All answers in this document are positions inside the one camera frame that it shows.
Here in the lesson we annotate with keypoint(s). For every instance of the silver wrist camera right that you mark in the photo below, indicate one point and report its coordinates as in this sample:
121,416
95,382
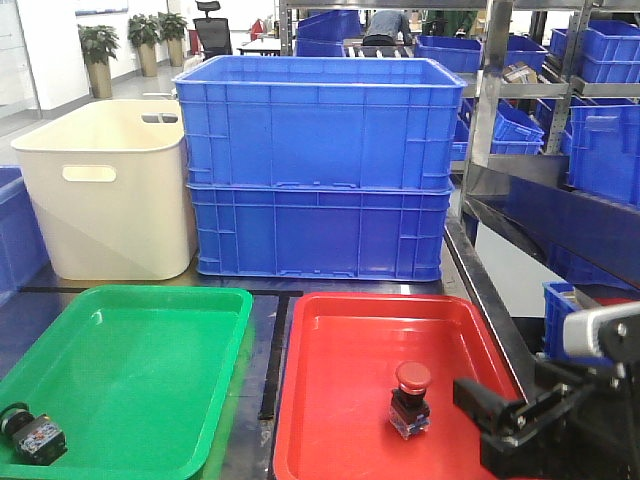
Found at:
580,329

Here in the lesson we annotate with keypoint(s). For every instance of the potted plant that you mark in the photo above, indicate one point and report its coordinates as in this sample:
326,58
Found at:
143,35
98,44
172,30

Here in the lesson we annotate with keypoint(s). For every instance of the potted plant middle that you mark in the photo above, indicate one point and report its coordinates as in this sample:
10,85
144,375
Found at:
143,35

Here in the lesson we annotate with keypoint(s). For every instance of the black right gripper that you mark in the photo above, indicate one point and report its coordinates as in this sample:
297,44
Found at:
584,424

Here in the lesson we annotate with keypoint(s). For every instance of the person in grey shirt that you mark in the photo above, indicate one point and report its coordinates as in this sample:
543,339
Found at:
385,26

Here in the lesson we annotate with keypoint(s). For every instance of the black office chair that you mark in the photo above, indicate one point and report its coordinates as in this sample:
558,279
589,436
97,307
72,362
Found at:
213,32

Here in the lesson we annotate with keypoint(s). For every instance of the upper stacked blue crate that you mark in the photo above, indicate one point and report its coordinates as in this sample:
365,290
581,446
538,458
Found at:
337,122

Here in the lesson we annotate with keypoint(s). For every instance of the red plastic tray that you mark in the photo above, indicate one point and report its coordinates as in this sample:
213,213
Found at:
344,349

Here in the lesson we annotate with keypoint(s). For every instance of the potted plant right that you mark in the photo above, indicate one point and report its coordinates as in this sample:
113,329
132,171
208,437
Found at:
172,30

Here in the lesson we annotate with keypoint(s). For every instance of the red mushroom push button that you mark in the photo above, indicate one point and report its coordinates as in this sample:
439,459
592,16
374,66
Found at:
409,412

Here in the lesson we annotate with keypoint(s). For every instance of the small blue bin lower right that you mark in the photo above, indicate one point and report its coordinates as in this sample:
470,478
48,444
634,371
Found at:
561,299

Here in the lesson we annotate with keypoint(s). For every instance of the lower stacked blue crate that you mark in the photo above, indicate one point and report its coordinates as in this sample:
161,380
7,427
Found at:
393,235

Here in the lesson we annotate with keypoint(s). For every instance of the green plastic tray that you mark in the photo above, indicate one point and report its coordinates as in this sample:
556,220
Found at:
139,379

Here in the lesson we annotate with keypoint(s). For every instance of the blue bin left edge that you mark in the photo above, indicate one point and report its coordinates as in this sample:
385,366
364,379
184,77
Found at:
23,251

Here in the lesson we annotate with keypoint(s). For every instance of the stacked blue crate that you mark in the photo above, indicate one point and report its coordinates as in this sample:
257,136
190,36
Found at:
393,235
337,122

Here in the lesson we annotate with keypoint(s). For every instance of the cream plastic basket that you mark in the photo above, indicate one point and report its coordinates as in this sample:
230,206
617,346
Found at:
107,183

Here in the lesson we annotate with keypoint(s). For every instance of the potted plant left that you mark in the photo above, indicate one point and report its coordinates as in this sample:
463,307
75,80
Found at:
98,44

